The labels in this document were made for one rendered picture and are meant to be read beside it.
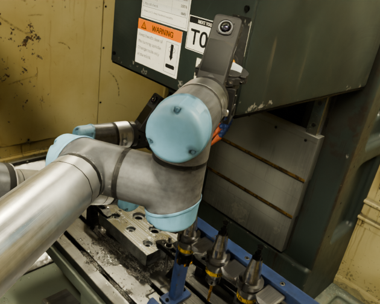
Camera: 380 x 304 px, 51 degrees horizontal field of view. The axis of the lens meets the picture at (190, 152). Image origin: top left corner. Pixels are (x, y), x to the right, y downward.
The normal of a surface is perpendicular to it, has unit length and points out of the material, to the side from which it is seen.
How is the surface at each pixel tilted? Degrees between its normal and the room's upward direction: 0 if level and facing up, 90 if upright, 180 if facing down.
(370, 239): 90
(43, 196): 26
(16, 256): 69
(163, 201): 90
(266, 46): 90
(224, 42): 61
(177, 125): 90
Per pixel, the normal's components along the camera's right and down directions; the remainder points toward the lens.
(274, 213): -0.72, 0.21
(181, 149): -0.27, 0.37
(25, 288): 0.15, -0.89
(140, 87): 0.69, 0.41
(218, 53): -0.18, -0.10
